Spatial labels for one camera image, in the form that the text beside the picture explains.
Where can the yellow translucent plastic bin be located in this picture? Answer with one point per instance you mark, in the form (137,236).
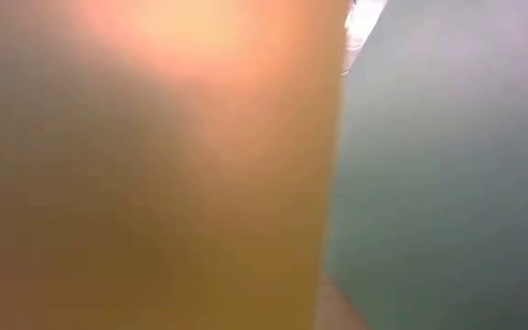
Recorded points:
(154,183)

